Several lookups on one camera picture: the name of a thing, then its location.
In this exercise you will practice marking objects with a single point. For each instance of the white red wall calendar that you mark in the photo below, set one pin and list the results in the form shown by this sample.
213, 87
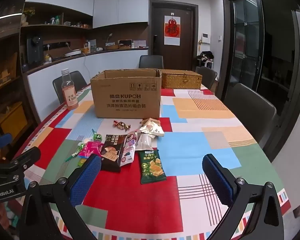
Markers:
172, 33

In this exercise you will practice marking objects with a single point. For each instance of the white plain snack packet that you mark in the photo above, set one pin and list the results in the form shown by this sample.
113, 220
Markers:
143, 142

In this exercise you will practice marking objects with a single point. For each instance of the woven wicker lidded basket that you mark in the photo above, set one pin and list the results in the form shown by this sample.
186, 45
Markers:
182, 80

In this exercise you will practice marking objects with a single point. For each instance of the small white yellow bottle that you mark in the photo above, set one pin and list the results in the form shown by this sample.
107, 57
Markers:
48, 58

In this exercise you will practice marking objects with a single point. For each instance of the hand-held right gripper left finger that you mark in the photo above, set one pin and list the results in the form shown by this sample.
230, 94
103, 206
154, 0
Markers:
86, 177

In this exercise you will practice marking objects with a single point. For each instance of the dark plush bundle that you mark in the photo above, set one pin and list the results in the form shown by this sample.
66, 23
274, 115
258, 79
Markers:
206, 55

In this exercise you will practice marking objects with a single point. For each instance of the black framed glass door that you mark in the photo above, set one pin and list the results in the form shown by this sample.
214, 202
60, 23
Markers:
247, 42

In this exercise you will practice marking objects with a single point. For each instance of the small yellow green packet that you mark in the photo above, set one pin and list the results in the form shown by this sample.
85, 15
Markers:
82, 162

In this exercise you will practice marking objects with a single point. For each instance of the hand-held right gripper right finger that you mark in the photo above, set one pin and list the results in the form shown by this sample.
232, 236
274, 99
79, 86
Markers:
217, 180

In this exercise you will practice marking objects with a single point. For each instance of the silver snack packet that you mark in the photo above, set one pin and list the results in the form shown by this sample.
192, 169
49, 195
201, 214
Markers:
153, 130

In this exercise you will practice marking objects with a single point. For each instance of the white upper cabinets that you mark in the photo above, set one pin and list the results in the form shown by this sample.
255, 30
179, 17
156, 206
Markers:
107, 5

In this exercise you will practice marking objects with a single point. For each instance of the green white candy stick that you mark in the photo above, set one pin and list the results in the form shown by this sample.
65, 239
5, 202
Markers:
74, 154

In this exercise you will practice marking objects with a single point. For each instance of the clear bottle with orange drink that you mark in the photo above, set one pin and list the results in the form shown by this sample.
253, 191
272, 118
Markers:
70, 97

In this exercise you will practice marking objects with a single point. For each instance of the yellow flower bunch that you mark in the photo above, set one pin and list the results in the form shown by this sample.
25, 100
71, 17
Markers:
29, 12

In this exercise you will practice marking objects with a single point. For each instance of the dark grey dining chair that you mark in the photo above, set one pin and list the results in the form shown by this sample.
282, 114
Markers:
250, 115
208, 77
151, 61
81, 78

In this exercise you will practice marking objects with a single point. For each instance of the white purple snack packet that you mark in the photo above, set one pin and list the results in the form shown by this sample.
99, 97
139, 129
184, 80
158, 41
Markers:
128, 152

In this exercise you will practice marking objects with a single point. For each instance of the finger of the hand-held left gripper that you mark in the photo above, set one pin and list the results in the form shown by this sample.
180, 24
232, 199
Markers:
27, 156
1, 140

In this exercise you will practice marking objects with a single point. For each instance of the dark wooden wall shelf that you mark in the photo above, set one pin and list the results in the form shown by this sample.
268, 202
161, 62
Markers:
72, 36

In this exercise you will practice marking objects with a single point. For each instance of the white small stool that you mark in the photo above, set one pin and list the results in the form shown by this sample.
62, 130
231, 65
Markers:
208, 64

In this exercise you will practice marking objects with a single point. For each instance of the black power strip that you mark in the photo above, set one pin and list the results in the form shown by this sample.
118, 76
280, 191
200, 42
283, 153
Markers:
57, 45

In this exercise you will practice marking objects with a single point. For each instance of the brown cardboard box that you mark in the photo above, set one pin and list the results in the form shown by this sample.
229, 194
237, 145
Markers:
125, 97

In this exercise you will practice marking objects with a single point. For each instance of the row of orange jars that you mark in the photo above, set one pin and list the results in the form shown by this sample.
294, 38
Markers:
84, 25

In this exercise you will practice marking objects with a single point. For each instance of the pink snack packet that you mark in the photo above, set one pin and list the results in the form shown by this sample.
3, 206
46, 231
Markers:
90, 148

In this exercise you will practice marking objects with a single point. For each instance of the black biscuit packet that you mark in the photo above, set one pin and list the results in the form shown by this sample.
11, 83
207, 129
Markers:
112, 152

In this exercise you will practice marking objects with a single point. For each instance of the grey desk lamp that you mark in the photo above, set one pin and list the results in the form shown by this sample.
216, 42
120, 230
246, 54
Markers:
109, 38

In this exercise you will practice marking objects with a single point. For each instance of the green cracker packet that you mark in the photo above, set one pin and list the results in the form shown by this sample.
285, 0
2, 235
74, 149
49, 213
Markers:
152, 167

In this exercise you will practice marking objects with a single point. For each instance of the white intercom panel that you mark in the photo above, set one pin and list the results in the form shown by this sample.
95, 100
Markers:
206, 38

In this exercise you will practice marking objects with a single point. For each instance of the gold candy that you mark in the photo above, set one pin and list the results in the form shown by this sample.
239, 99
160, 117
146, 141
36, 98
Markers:
122, 125

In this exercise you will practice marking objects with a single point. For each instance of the dark brown door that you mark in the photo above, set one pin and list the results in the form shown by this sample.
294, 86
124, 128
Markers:
185, 55

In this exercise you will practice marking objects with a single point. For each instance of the white card box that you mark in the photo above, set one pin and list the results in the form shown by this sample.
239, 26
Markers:
140, 43

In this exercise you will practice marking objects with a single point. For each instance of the white sideboard counter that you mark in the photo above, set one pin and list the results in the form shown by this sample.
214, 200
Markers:
102, 62

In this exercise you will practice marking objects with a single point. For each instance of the green lollipop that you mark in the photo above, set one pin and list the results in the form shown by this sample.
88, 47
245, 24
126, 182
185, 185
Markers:
97, 137

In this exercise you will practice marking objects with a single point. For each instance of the white round cooker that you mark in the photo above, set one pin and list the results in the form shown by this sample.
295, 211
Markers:
73, 53

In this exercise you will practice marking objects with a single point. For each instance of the yellow storage crate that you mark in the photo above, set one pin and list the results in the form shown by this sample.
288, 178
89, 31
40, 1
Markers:
12, 120

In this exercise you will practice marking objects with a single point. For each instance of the green plastic bottle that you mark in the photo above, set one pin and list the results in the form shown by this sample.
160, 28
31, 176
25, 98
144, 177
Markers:
57, 20

